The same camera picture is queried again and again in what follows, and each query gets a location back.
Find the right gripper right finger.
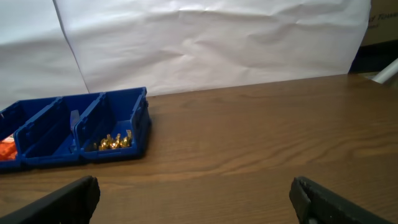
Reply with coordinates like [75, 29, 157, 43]
[289, 175, 397, 224]

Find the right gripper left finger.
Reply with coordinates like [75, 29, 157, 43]
[0, 174, 101, 224]

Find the gold candy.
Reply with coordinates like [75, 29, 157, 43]
[120, 129, 133, 148]
[109, 133, 123, 150]
[98, 134, 111, 152]

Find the orange candy box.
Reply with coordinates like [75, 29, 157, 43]
[0, 133, 19, 162]

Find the blue tray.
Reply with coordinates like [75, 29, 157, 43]
[0, 86, 152, 172]

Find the brown cardboard box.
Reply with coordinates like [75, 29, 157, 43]
[360, 0, 398, 47]

